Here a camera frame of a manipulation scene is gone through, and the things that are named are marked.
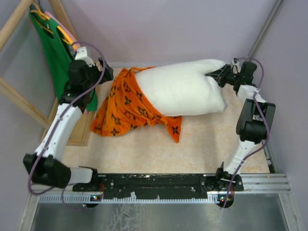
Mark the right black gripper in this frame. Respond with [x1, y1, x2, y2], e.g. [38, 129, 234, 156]
[205, 64, 241, 88]

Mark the white pillow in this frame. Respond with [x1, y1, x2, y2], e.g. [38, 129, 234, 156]
[135, 59, 228, 116]

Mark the orange patterned pillowcase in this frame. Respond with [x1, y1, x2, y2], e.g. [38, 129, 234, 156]
[90, 67, 182, 143]

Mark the green tank top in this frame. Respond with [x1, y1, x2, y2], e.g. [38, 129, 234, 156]
[29, 8, 101, 111]

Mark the yellow clothes hanger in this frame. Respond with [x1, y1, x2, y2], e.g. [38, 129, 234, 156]
[30, 10, 80, 51]

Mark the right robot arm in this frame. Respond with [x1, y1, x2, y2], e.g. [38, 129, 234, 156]
[209, 58, 276, 191]

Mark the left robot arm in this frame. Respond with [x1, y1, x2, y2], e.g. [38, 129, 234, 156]
[23, 57, 114, 192]

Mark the wooden clothes rack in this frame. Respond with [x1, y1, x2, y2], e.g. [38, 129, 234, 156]
[0, 0, 106, 146]

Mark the pink shirt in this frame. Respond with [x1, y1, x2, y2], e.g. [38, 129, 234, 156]
[43, 11, 80, 99]

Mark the teal clothes hanger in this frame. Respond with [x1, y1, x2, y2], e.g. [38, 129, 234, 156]
[29, 0, 46, 13]

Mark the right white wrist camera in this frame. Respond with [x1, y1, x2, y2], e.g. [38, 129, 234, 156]
[231, 58, 241, 69]

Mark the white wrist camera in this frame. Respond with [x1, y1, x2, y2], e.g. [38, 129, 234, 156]
[75, 46, 95, 67]
[231, 58, 241, 69]

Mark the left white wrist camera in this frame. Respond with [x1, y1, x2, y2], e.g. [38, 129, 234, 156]
[75, 46, 95, 67]

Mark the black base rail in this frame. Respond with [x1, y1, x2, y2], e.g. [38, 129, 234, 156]
[31, 172, 291, 208]

